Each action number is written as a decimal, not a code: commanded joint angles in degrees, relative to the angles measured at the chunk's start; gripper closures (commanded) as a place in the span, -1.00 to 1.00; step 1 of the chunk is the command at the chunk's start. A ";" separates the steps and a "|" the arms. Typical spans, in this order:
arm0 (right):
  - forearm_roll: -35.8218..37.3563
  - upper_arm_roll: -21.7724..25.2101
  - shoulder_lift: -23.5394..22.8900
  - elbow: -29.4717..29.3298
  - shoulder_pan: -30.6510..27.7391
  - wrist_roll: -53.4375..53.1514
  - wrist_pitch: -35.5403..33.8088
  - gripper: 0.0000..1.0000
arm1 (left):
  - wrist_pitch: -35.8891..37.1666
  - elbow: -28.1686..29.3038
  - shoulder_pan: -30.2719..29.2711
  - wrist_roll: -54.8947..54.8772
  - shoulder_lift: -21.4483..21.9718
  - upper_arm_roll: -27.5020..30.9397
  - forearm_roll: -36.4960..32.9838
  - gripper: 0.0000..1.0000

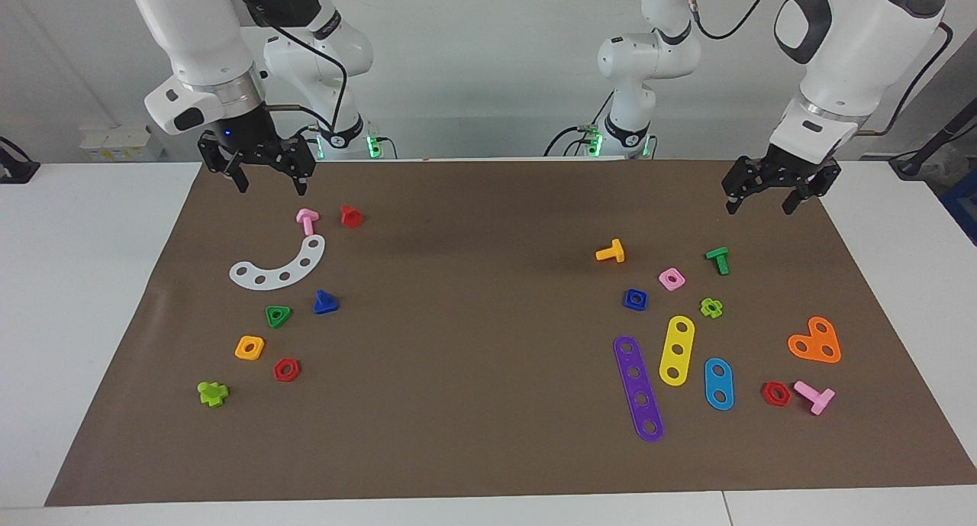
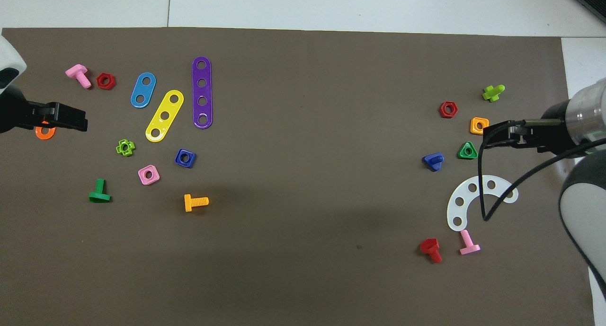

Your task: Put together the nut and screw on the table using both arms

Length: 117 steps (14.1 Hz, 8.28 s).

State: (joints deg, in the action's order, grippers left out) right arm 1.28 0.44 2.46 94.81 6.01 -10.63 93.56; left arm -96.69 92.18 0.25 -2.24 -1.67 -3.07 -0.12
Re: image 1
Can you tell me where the white curved five-hole plate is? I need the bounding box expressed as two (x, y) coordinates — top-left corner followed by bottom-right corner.
(229, 234), (327, 292)

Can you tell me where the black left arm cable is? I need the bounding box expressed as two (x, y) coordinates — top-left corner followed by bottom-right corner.
(683, 0), (955, 137)

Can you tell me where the orange heart-shaped plastic plate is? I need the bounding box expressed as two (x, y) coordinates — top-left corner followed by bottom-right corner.
(787, 316), (842, 364)

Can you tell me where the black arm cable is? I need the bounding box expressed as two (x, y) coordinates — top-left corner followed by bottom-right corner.
(229, 0), (352, 134)
(683, 0), (955, 137)

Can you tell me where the yellow three-hole plastic plate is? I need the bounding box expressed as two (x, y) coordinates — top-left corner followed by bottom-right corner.
(659, 315), (696, 387)

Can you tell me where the blue crate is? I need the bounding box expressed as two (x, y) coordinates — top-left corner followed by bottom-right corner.
(940, 167), (977, 244)

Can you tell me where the blue two-hole plastic plate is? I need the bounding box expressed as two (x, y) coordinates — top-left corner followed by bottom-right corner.
(703, 357), (735, 411)

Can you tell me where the purple four-hole plastic strip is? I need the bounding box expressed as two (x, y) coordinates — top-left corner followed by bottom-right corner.
(613, 335), (665, 444)

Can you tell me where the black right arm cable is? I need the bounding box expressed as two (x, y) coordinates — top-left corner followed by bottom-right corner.
(229, 0), (352, 134)

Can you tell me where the brown table mat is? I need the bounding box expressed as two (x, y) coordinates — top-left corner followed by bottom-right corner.
(44, 158), (977, 508)

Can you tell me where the black base cable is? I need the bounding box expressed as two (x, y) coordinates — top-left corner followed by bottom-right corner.
(543, 91), (613, 158)

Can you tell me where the white cardboard box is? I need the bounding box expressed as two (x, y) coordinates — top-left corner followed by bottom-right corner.
(80, 125), (163, 161)

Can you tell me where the black clamp device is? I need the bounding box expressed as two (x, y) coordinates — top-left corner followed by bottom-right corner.
(0, 137), (40, 184)

